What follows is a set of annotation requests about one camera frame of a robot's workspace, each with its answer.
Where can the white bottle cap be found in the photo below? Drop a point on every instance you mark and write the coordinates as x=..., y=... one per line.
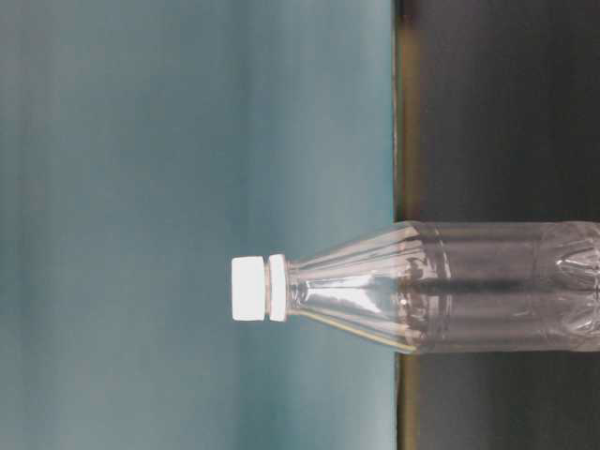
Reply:
x=248, y=289

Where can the clear plastic bottle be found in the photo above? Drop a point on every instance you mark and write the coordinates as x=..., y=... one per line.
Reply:
x=425, y=287

